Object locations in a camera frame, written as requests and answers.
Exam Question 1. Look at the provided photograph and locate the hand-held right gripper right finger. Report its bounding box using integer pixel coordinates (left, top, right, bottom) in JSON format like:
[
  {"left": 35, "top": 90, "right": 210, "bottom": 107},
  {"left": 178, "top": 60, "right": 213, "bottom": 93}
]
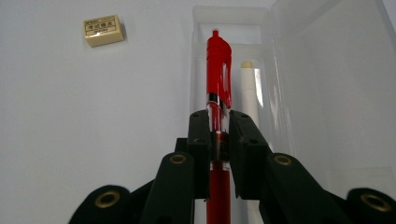
[{"left": 228, "top": 109, "right": 273, "bottom": 201}]

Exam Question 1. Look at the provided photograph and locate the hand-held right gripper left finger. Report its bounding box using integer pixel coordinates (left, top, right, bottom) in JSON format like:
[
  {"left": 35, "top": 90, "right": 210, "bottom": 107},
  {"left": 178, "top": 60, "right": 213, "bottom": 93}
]
[{"left": 174, "top": 108, "right": 213, "bottom": 201}]

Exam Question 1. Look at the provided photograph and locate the white pen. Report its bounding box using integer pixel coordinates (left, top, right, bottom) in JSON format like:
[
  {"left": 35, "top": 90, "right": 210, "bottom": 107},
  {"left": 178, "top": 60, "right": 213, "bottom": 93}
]
[{"left": 239, "top": 60, "right": 266, "bottom": 224}]

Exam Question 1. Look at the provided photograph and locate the red pen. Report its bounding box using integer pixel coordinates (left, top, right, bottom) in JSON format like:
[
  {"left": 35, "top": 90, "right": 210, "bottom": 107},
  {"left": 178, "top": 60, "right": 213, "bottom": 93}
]
[{"left": 205, "top": 28, "right": 233, "bottom": 224}]

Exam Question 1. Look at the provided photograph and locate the clear plastic pencil case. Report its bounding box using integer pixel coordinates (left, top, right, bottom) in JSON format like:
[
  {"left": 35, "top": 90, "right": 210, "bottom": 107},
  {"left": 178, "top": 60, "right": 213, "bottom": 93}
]
[{"left": 189, "top": 0, "right": 396, "bottom": 224}]

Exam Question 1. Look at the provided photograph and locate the beige eraser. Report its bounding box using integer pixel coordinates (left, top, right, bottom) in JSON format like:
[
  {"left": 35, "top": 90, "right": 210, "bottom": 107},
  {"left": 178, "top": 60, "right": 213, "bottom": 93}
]
[{"left": 82, "top": 14, "right": 126, "bottom": 49}]

